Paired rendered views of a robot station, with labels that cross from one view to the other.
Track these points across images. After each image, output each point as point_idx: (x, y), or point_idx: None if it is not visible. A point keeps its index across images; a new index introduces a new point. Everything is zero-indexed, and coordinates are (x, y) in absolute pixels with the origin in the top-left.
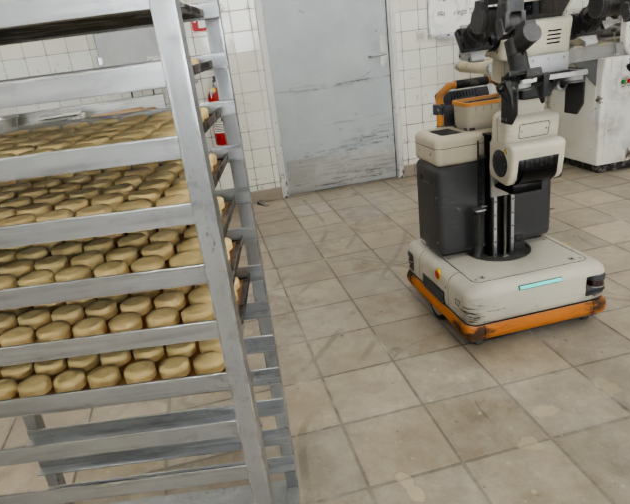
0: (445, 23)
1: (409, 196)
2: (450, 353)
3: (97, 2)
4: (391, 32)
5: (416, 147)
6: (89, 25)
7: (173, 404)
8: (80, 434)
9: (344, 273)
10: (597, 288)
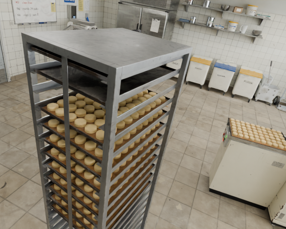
0: (21, 19)
1: (24, 92)
2: None
3: (161, 128)
4: None
5: (71, 91)
6: None
7: (24, 208)
8: (66, 225)
9: (34, 133)
10: None
